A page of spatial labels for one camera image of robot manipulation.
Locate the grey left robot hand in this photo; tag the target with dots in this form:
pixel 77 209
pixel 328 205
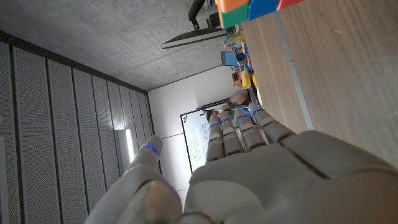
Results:
pixel 264 183

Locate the multicolour Rubik's cube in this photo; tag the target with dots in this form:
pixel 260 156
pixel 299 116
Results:
pixel 242 12

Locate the black framed whiteboard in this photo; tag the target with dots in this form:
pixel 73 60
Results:
pixel 196 140

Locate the yellow toy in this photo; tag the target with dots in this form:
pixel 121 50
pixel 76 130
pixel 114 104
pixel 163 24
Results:
pixel 246 79

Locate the grey tape outline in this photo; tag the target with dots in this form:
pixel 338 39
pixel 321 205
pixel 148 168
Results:
pixel 291 62

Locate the blue upright panel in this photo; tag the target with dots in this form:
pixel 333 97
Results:
pixel 229 58

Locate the black computer monitor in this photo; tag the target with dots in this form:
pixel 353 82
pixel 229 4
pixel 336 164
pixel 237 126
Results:
pixel 192 37

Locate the white wall light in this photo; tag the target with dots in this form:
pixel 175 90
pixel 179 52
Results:
pixel 129 146

